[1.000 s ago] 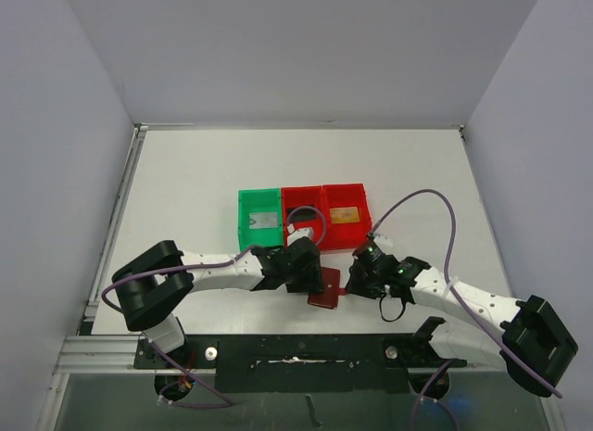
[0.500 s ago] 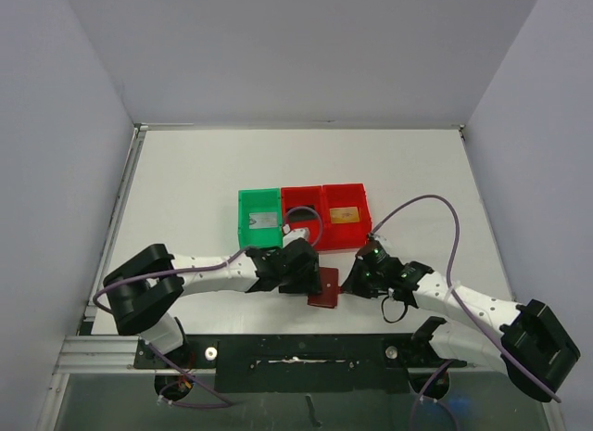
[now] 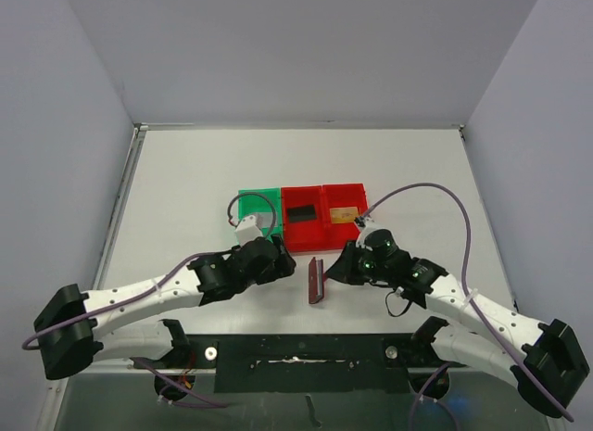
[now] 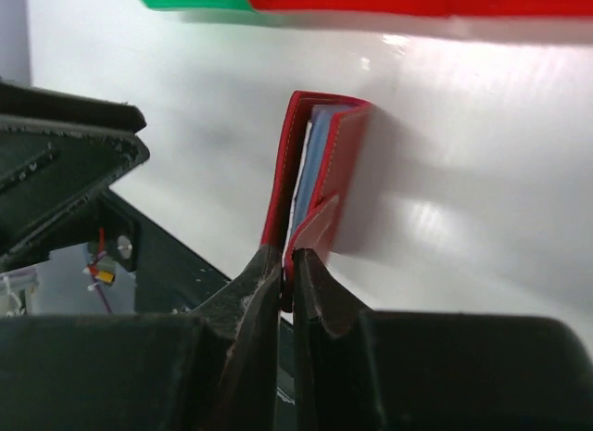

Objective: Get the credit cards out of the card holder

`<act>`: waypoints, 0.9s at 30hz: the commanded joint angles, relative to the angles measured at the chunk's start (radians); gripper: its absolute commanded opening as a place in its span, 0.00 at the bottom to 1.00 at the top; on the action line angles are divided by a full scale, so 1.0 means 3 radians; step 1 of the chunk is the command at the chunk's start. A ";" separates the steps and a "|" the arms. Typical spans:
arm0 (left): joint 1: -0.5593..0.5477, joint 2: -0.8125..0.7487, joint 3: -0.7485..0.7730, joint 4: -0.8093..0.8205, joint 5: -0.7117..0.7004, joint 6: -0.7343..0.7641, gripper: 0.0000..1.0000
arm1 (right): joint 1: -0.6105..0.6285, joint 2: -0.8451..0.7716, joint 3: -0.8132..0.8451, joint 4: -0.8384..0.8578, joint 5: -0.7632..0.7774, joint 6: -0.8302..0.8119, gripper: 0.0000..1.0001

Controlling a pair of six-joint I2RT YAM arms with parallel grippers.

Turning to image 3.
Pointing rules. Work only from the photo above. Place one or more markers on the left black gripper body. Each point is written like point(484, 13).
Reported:
point(277, 270)

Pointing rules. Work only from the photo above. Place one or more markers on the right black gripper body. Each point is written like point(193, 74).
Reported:
point(348, 260)

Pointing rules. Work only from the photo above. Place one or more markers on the red leather card holder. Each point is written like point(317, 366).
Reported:
point(316, 279)

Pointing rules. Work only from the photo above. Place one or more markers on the red bin with black card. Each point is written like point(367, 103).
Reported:
point(304, 229)

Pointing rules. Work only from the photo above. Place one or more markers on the green plastic bin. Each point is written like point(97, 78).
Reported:
point(262, 199)

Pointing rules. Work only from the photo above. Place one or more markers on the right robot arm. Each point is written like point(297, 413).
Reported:
point(544, 361)

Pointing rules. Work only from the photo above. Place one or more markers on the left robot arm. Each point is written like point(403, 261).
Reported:
point(71, 329)

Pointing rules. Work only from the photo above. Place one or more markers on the silver credit card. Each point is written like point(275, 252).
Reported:
point(266, 219)

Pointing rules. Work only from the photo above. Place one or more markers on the gold credit card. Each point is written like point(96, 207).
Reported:
point(342, 215)

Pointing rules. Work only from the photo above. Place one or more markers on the black credit card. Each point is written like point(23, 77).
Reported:
point(303, 213)

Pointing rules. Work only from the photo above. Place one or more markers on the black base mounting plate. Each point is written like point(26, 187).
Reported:
point(304, 363)

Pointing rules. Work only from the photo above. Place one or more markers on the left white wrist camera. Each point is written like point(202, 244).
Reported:
point(248, 229)

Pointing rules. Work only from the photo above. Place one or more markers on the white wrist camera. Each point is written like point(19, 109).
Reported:
point(248, 229)
point(366, 226)

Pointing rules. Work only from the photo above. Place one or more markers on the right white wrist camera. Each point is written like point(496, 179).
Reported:
point(366, 226)

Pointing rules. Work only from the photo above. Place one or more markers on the aluminium front rail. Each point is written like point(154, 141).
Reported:
point(102, 367)

